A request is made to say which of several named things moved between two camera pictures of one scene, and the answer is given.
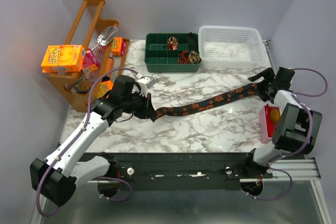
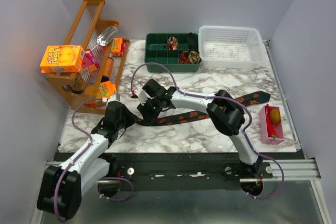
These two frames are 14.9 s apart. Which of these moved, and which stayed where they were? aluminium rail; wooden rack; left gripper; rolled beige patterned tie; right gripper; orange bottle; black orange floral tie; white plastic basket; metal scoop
Moved: right gripper; black orange floral tie; left gripper
Stayed: white plastic basket; aluminium rail; wooden rack; rolled beige patterned tie; orange bottle; metal scoop
